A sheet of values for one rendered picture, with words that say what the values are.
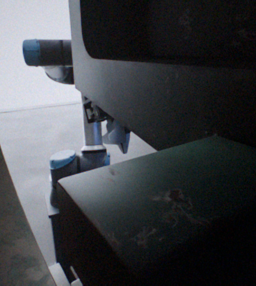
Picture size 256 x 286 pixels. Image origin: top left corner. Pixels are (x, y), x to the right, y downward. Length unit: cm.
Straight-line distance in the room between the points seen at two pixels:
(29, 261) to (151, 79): 20
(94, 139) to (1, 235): 84
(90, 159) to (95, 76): 82
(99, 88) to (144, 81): 8
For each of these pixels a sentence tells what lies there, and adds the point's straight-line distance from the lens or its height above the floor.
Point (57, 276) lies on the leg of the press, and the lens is 64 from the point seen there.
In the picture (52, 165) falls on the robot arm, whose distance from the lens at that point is 110.
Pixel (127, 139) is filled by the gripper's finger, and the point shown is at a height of 90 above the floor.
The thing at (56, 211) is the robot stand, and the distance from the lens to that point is 116.
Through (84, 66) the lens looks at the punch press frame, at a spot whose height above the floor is 109.
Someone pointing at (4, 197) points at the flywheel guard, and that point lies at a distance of 34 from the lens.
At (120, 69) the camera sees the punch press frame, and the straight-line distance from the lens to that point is 25.
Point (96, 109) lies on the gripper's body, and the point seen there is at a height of 98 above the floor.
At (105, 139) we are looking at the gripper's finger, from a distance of 64.
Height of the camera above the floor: 111
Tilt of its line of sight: 21 degrees down
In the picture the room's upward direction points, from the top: straight up
